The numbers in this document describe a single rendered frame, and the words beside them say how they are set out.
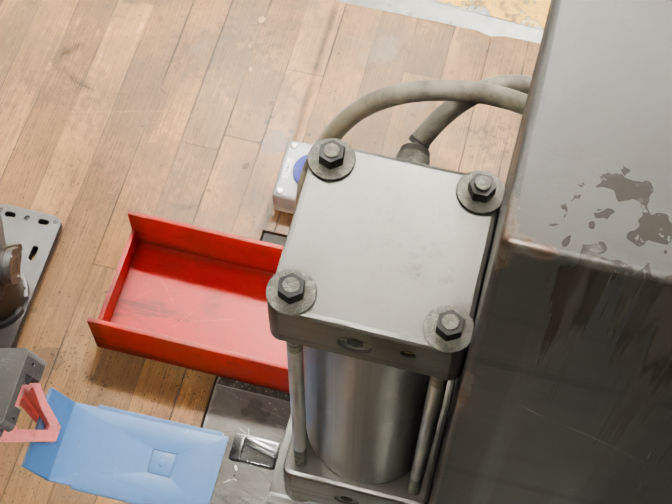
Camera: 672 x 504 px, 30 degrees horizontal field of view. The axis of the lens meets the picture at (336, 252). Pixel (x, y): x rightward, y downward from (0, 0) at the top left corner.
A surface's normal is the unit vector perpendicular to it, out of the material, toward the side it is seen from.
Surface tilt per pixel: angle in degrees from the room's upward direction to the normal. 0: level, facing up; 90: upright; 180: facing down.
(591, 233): 0
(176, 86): 0
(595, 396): 90
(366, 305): 0
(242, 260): 90
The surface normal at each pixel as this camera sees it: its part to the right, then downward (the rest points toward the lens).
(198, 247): -0.25, 0.86
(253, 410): 0.00, -0.46
